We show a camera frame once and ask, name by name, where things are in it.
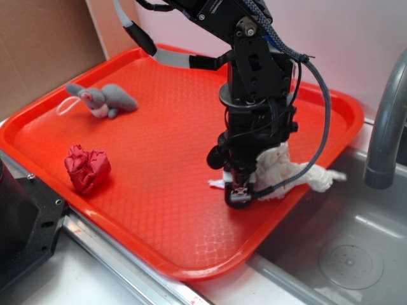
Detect silver metal counter rail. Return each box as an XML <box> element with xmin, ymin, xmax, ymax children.
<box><xmin>0</xmin><ymin>149</ymin><xmax>210</xmax><ymax>305</ymax></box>

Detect red plastic tray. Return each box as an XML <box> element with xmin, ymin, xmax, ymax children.
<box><xmin>0</xmin><ymin>44</ymin><xmax>365</xmax><ymax>282</ymax></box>

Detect grey flat ribbon cable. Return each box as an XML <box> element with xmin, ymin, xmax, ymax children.
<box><xmin>113</xmin><ymin>0</ymin><xmax>220</xmax><ymax>71</ymax></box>

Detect grey sink basin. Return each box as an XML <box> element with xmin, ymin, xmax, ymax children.
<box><xmin>257</xmin><ymin>149</ymin><xmax>406</xmax><ymax>304</ymax></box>

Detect braided grey cable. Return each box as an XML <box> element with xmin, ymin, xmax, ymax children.
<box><xmin>244</xmin><ymin>0</ymin><xmax>331</xmax><ymax>201</ymax></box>

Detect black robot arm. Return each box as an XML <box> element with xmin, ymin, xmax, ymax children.
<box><xmin>119</xmin><ymin>1</ymin><xmax>298</xmax><ymax>208</ymax></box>

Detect crumpled red paper ball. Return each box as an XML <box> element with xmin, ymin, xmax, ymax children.
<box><xmin>64</xmin><ymin>145</ymin><xmax>111</xmax><ymax>195</ymax></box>

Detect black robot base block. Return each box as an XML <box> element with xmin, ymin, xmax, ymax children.
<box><xmin>1</xmin><ymin>162</ymin><xmax>67</xmax><ymax>292</ymax></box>

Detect brown cardboard panel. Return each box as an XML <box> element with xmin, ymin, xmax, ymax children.
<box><xmin>1</xmin><ymin>1</ymin><xmax>105</xmax><ymax>119</ymax></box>

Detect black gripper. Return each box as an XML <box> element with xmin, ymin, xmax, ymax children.
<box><xmin>206</xmin><ymin>95</ymin><xmax>299</xmax><ymax>210</ymax></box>

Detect white paper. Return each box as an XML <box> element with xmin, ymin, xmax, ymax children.
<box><xmin>207</xmin><ymin>142</ymin><xmax>347</xmax><ymax>201</ymax></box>

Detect grey plush mouse toy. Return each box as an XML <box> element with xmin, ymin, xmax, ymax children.
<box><xmin>56</xmin><ymin>84</ymin><xmax>138</xmax><ymax>119</ymax></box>

